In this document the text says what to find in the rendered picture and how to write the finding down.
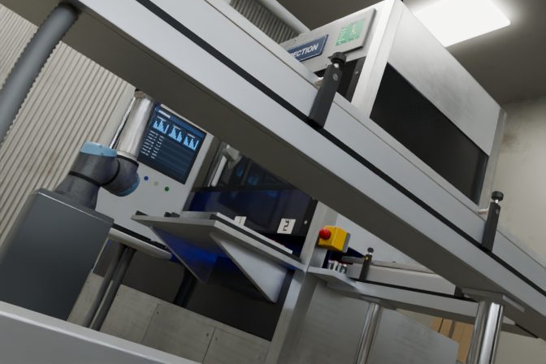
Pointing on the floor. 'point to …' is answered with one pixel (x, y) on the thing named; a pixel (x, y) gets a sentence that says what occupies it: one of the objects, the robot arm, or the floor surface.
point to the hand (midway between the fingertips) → (232, 166)
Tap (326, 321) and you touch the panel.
